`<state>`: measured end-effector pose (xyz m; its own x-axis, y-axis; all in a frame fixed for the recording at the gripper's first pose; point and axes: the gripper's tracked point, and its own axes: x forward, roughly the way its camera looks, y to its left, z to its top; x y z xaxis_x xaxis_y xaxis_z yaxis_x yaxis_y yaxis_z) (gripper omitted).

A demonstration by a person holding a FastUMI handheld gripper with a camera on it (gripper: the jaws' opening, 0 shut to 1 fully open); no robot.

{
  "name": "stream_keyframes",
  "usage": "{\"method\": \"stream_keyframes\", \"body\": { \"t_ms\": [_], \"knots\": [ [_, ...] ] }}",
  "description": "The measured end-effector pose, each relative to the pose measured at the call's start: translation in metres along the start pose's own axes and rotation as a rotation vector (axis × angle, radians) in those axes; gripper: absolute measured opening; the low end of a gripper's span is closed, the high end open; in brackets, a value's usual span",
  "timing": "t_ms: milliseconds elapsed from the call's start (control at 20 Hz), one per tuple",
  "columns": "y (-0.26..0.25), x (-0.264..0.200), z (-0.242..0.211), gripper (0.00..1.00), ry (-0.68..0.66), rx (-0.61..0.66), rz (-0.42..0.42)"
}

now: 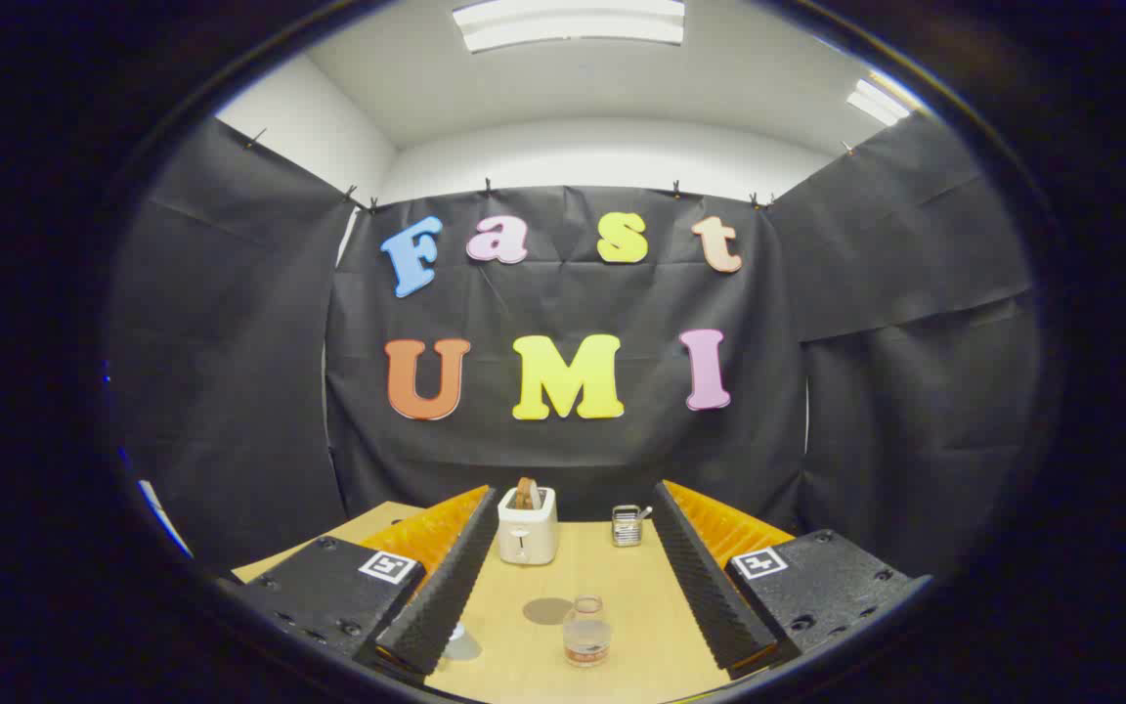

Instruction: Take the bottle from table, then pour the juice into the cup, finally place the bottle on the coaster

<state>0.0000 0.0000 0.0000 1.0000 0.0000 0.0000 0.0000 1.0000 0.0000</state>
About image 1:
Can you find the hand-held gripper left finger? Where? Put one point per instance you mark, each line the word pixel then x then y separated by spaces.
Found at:
pixel 451 587

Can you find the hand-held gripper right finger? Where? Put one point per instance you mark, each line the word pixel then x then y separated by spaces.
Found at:
pixel 705 587

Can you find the white cup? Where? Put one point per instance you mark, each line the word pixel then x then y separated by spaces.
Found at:
pixel 456 632

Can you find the round brown coaster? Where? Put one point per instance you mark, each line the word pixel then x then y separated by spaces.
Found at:
pixel 541 611

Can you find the clear plastic juice bottle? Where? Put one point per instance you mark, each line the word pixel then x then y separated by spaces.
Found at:
pixel 587 640

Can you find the wooden table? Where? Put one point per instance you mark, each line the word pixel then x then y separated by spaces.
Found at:
pixel 641 606

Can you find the white toaster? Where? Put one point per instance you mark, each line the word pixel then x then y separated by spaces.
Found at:
pixel 527 538

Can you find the toasted bread slice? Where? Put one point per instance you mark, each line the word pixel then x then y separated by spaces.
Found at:
pixel 527 494

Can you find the black backdrop cloth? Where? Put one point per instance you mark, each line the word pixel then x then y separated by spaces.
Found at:
pixel 563 308

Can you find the small ceiling light panel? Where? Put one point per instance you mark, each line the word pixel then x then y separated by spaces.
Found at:
pixel 876 102

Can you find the large ceiling light panel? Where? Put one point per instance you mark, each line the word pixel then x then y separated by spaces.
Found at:
pixel 568 22

